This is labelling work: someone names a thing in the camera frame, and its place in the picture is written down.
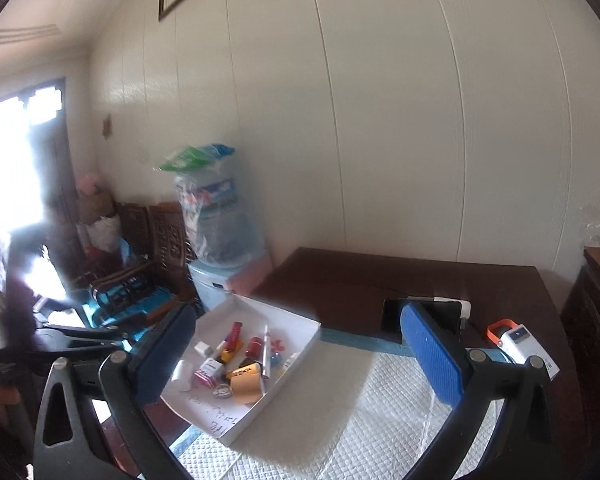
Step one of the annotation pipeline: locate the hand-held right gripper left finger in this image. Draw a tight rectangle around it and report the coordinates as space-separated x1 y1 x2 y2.
32 301 198 480

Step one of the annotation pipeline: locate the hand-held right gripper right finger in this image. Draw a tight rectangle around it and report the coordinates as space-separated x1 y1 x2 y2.
399 301 566 480

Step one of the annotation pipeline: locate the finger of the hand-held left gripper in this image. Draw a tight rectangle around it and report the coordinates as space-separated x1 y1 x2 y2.
37 325 132 356

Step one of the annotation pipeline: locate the pink and white small box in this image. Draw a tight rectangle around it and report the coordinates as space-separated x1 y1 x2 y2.
195 357 224 387

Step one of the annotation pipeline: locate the tan tape roll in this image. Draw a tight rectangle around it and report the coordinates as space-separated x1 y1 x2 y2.
229 365 264 404

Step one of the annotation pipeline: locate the white marker with blue cap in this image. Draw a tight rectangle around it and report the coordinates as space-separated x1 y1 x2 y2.
261 324 273 379

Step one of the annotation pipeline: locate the white cardboard box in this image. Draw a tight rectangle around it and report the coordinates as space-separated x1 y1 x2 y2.
159 293 322 447

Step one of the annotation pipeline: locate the teal plastic toy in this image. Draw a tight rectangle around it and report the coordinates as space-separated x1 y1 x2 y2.
86 279 177 328

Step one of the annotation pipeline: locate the black smartphone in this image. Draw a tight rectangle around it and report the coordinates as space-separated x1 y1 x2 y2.
381 297 462 347

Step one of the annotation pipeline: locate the light blue water dispenser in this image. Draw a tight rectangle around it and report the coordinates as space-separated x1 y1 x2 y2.
188 251 274 312

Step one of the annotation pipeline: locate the white portable power station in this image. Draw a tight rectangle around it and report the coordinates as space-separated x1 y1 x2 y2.
499 324 562 380

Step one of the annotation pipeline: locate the white quilted mat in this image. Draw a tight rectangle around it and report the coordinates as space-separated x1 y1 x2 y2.
172 327 511 480

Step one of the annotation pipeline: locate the brown bag pile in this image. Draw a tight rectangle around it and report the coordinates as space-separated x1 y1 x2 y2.
76 192 120 258

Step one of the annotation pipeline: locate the carved wooden chair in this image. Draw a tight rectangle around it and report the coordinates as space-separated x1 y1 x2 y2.
116 201 197 288

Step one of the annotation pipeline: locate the large water jug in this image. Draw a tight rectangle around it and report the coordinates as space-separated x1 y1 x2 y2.
174 174 262 264

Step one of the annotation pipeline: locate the dark carved wooden cabinet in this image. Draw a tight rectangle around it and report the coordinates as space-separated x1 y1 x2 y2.
559 246 600 442

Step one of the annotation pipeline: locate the dark wooden entrance door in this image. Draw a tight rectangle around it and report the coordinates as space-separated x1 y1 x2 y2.
0 76 82 313

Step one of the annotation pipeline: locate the green and blue plastic package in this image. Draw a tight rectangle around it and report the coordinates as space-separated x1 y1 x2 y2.
156 143 237 174

